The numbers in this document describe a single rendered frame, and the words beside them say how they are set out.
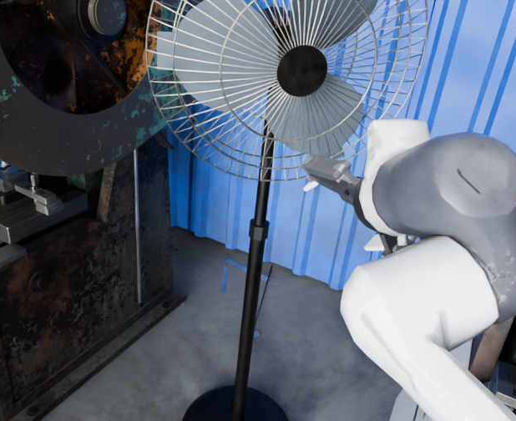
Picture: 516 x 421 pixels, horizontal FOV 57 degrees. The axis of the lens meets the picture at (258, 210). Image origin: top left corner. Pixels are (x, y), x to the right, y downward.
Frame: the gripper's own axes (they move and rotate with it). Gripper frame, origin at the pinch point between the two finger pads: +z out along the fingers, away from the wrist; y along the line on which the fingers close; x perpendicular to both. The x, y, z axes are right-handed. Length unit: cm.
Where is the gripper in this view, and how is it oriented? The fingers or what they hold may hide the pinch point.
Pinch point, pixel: (342, 212)
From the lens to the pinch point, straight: 76.0
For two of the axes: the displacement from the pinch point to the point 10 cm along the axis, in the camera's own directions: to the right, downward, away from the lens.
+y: 7.2, 6.9, 0.2
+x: 6.9, -7.1, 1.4
